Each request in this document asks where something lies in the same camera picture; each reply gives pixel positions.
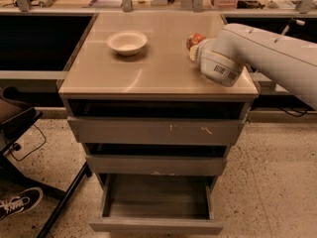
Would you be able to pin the white bowl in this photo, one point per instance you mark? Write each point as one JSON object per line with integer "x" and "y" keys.
{"x": 127, "y": 43}

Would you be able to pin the red coke can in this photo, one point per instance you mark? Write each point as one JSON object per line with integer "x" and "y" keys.
{"x": 194, "y": 40}

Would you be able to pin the white stick with black tip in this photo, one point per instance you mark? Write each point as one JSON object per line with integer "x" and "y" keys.
{"x": 290, "y": 24}

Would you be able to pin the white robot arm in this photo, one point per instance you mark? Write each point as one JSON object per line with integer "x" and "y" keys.
{"x": 289, "y": 62}

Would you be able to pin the grey middle drawer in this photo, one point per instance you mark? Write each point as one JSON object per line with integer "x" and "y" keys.
{"x": 157, "y": 160}

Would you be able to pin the grey drawer cabinet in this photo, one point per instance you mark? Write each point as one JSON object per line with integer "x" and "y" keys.
{"x": 160, "y": 71}

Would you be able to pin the grey bottom drawer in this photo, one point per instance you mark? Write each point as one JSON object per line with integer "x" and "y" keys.
{"x": 157, "y": 204}

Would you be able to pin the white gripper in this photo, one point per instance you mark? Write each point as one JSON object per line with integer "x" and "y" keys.
{"x": 200, "y": 52}

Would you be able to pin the black and white sneaker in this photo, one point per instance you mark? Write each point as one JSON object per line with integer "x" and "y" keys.
{"x": 25, "y": 201}

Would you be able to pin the grey top drawer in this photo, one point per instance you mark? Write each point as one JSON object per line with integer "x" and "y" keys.
{"x": 157, "y": 122}

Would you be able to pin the grey drawer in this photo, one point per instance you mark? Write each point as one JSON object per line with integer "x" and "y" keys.
{"x": 157, "y": 122}
{"x": 157, "y": 160}
{"x": 157, "y": 204}

